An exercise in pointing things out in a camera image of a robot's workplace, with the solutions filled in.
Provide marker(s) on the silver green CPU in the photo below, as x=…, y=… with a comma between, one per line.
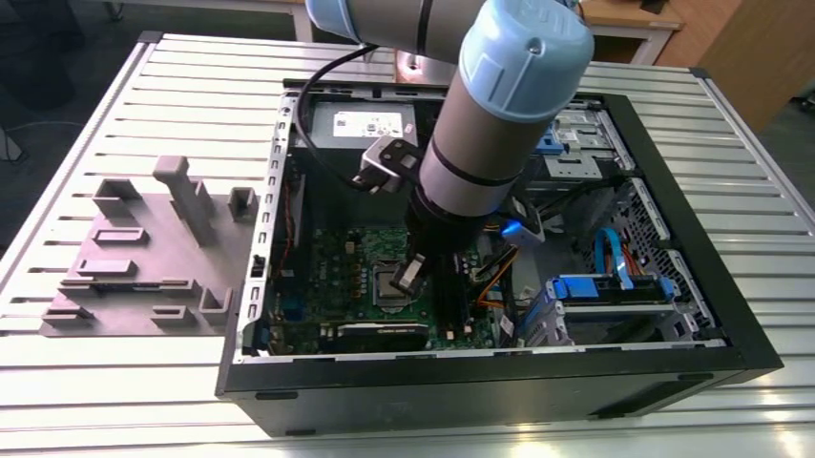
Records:
x=384, y=286

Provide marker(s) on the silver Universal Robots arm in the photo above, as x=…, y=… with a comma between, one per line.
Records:
x=484, y=119

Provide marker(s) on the grey power supply unit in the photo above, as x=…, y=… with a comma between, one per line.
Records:
x=331, y=191

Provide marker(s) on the green motherboard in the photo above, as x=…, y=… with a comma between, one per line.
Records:
x=331, y=296

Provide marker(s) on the black graphics card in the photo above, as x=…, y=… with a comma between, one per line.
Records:
x=382, y=331

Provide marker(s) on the grey metal drive cage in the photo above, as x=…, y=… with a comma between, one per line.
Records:
x=573, y=172

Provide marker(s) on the hard disk in blue carrier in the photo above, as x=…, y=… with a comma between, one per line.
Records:
x=582, y=288

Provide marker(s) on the blue plastic drive carrier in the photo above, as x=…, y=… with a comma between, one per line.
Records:
x=551, y=145

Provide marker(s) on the grey metal disk bay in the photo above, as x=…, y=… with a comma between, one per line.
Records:
x=554, y=329

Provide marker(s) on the black PC case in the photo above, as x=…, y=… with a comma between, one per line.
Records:
x=510, y=396

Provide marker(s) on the grey plastic parts rack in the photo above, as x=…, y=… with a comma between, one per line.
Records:
x=159, y=267

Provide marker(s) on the wooden cabinet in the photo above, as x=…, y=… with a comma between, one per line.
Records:
x=751, y=47

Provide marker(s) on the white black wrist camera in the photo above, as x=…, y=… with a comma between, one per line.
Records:
x=524, y=229

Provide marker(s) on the grey box wrist camera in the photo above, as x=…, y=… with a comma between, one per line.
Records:
x=384, y=164

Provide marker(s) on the brown square base plate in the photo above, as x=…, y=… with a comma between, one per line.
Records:
x=407, y=71

